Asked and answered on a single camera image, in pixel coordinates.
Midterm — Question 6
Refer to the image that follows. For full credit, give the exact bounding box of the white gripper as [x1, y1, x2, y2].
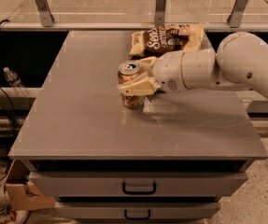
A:
[118, 50, 186, 96]

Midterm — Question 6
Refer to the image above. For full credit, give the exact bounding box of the orange soda can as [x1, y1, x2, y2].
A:
[118, 61, 144, 109]

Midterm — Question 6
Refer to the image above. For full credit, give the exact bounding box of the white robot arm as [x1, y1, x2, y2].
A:
[118, 32, 268, 100]

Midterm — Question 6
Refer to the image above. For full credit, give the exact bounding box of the brown chip bag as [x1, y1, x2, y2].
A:
[129, 24, 205, 57]

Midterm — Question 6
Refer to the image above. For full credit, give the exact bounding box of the clear plastic water bottle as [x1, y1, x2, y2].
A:
[3, 67, 29, 97]

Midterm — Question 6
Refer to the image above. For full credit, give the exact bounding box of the upper grey drawer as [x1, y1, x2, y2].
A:
[30, 172, 247, 197]

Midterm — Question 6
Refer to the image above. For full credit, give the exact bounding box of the grey drawer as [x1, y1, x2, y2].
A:
[55, 202, 220, 221]
[30, 172, 247, 197]

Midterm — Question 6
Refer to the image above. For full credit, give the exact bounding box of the lower grey drawer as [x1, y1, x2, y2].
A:
[55, 202, 220, 221]

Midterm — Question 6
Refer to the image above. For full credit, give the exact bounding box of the cardboard box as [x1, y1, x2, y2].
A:
[5, 161, 55, 211]

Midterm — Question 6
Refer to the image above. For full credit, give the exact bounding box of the middle metal bracket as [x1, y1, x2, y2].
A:
[154, 0, 166, 26]

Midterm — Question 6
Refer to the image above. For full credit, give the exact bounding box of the metal bracket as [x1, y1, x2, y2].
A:
[154, 0, 166, 26]
[227, 0, 248, 28]
[35, 0, 54, 27]

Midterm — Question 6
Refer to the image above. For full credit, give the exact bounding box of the right metal bracket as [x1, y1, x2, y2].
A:
[227, 0, 248, 28]

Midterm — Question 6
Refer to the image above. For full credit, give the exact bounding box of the left metal bracket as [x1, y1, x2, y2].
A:
[35, 0, 54, 27]

